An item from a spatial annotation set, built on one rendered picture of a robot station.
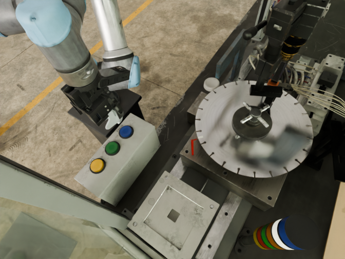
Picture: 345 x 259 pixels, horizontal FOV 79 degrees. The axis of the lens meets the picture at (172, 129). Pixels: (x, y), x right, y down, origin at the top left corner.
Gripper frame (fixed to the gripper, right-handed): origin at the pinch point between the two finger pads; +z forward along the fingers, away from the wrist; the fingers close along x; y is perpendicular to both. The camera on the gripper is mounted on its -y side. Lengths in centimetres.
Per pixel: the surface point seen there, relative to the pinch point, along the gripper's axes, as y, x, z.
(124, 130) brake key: 0.1, -0.4, 7.3
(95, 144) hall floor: -1, -70, 98
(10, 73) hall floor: -11, -215, 98
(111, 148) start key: 7.3, 0.5, 7.3
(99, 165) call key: 13.7, 1.3, 7.3
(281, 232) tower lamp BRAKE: 6.9, 46.3, -15.7
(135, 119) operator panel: -5.3, -0.5, 8.3
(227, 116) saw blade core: -19.4, 26.5, 3.1
